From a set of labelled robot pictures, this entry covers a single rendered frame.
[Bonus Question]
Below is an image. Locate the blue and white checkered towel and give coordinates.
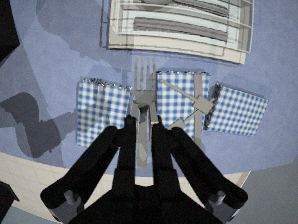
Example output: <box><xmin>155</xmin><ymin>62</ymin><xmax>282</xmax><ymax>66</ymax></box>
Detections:
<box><xmin>204</xmin><ymin>84</ymin><xmax>269</xmax><ymax>137</ymax></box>
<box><xmin>156</xmin><ymin>71</ymin><xmax>210</xmax><ymax>141</ymax></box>
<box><xmin>77</xmin><ymin>79</ymin><xmax>132</xmax><ymax>148</ymax></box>

